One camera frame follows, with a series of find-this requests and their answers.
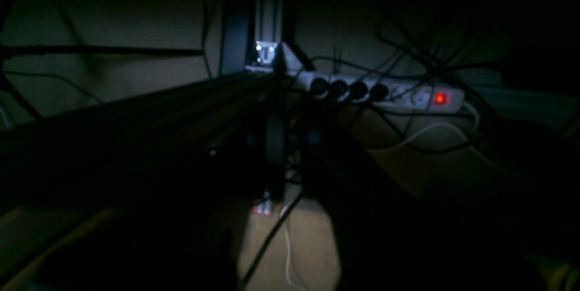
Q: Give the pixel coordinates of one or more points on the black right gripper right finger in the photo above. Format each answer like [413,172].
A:
[388,240]

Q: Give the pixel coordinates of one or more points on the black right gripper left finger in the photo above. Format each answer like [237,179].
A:
[150,193]

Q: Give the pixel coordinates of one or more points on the white power strip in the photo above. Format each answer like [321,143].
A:
[396,93]

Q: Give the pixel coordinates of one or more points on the aluminium frame post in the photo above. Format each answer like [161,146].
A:
[266,48]

